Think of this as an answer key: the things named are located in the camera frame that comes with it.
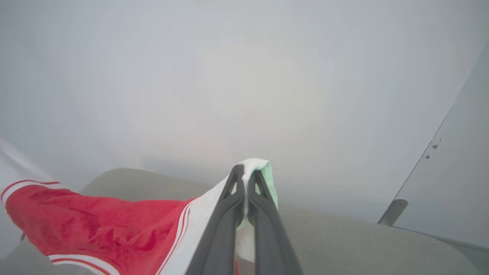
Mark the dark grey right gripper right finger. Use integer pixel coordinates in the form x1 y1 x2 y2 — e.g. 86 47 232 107
248 171 303 275

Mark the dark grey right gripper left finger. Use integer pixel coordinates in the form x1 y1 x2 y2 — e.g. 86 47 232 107
185 165 245 275

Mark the red and white towel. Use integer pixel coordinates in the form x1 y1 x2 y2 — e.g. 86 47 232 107
0 137 279 275

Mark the grey fabric sofa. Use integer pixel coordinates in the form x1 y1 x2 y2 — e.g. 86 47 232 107
0 168 489 275

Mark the grey door panel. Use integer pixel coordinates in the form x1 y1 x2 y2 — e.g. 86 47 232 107
393 42 489 249

